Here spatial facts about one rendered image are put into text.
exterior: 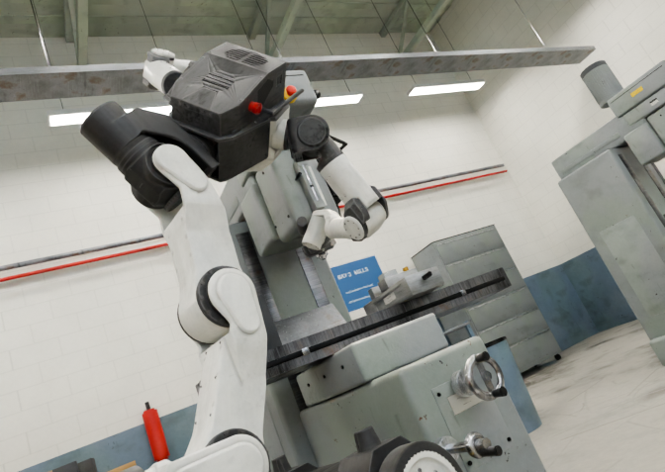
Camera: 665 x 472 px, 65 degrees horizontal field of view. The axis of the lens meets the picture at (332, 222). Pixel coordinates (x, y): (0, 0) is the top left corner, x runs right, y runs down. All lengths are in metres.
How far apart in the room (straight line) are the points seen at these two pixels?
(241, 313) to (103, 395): 4.82
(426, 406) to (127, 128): 1.02
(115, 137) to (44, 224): 5.20
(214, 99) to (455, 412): 1.03
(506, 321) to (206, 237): 6.22
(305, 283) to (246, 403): 1.21
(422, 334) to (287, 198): 0.67
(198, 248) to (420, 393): 0.69
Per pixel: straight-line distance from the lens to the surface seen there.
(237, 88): 1.39
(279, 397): 2.13
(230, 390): 1.13
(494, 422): 1.57
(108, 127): 1.33
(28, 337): 6.06
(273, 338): 1.71
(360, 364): 1.58
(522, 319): 7.41
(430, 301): 1.94
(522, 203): 9.51
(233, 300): 1.14
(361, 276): 7.03
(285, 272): 2.27
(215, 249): 1.23
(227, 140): 1.36
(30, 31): 7.94
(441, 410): 1.48
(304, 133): 1.43
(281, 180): 1.92
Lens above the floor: 0.73
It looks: 17 degrees up
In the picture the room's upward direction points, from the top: 23 degrees counter-clockwise
